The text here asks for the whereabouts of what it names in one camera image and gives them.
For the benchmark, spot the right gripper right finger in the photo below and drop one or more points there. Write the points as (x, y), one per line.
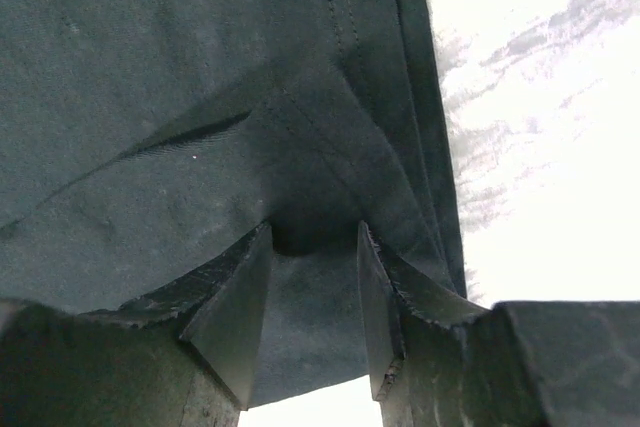
(437, 359)

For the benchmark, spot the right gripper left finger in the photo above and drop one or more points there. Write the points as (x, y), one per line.
(184, 354)

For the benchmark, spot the black t shirt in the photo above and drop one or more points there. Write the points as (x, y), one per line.
(140, 139)

